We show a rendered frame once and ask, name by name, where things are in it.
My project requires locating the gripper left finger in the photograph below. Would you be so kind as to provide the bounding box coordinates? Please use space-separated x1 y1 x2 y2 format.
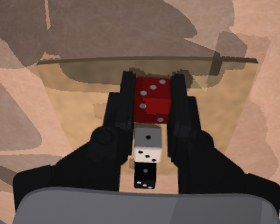
13 71 136 213

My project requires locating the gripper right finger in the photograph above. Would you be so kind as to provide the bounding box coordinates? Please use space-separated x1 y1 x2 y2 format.
167 74 280 216

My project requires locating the tan flat mat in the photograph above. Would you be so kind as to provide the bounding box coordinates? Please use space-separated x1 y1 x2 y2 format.
36 56 259 175

